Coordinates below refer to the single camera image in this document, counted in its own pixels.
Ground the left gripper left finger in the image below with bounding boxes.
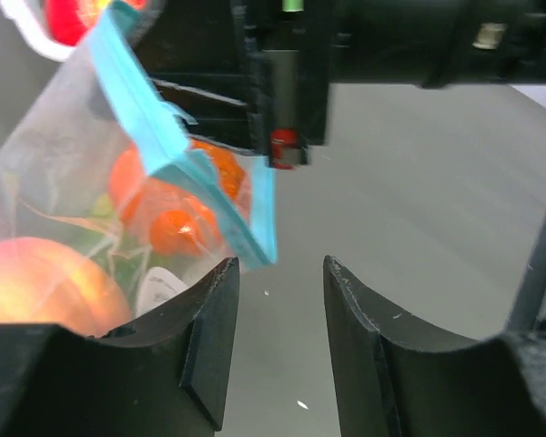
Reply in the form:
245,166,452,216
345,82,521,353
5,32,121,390
0,258,240,436

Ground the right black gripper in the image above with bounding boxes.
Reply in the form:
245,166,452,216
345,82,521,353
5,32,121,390
136,0,546,168

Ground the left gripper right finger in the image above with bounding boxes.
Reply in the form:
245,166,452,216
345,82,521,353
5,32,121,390
323,256,546,436

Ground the orange fake pumpkin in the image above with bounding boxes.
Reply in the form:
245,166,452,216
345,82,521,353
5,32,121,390
107,139,251,257

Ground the blue-zip clear bag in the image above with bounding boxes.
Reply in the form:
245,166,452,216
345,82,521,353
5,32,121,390
0,1,278,337

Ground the green fake leafy vegetable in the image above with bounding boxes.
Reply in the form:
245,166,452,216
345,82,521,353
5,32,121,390
90,195,164,304

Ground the fake peach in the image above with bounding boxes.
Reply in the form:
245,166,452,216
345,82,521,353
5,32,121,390
0,237,131,337

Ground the red fake apple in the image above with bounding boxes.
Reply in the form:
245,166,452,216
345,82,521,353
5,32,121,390
45,0,145,46

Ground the white plastic basket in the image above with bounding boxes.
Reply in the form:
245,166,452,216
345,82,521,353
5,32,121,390
0,0,74,63

